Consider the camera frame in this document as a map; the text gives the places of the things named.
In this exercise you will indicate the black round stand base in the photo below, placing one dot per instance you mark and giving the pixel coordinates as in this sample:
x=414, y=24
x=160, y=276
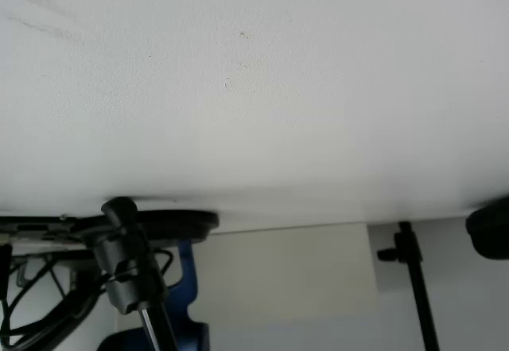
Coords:
x=179, y=223

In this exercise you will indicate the blue clamp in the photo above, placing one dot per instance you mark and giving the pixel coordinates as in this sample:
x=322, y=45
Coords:
x=187, y=275

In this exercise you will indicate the black rounded object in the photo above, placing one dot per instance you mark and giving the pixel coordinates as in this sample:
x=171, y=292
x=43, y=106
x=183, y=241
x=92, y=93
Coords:
x=491, y=231

